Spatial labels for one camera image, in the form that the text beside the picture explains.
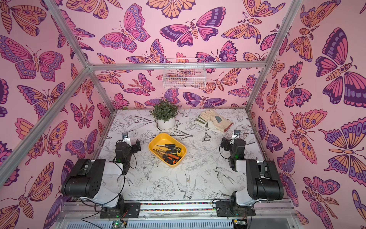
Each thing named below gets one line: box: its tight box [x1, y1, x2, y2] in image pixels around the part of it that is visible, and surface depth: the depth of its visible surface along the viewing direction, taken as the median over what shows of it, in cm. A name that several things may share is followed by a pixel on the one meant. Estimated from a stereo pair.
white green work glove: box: [194, 115, 225, 135], surface depth 111 cm
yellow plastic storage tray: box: [148, 133, 187, 168], surface depth 97 cm
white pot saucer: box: [156, 124, 177, 133], surface depth 108 cm
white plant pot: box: [157, 116, 176, 131], surface depth 109 cm
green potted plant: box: [149, 98, 179, 123], surface depth 94 cm
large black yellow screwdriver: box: [155, 144, 182, 152], surface depth 97 cm
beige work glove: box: [200, 109, 234, 133], surface depth 114 cm
